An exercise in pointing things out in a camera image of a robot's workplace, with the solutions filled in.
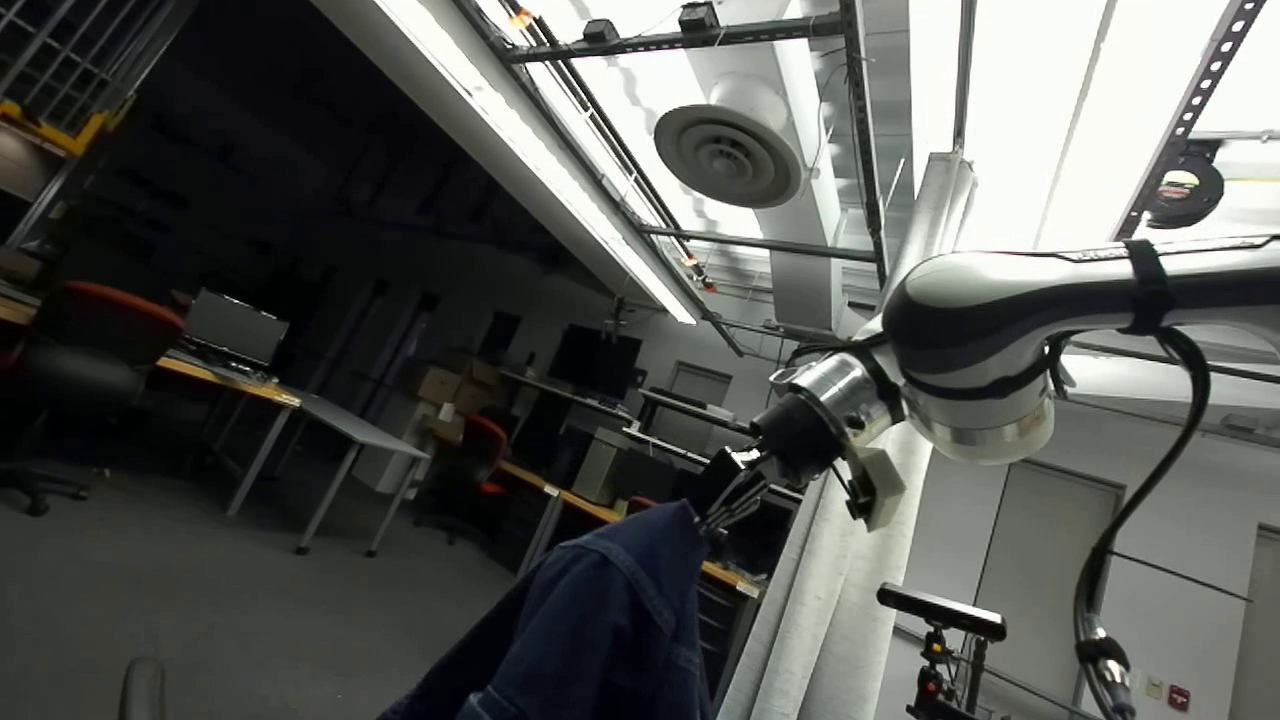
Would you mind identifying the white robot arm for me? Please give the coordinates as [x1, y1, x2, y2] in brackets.
[691, 234, 1280, 537]

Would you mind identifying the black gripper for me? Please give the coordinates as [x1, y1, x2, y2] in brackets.
[684, 390, 859, 537]

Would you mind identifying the round ceiling vent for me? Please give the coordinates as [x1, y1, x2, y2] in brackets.
[654, 104, 801, 209]

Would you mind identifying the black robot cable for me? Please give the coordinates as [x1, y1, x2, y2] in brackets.
[1073, 234, 1217, 720]

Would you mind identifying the wooden desk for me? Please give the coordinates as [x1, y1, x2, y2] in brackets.
[156, 352, 303, 407]

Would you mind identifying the blue denim jacket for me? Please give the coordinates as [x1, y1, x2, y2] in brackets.
[381, 499, 712, 720]

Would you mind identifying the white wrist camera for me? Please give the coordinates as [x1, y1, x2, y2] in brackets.
[846, 448, 908, 530]

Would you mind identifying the orange and black chair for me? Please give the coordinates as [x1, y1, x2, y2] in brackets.
[0, 280, 186, 515]

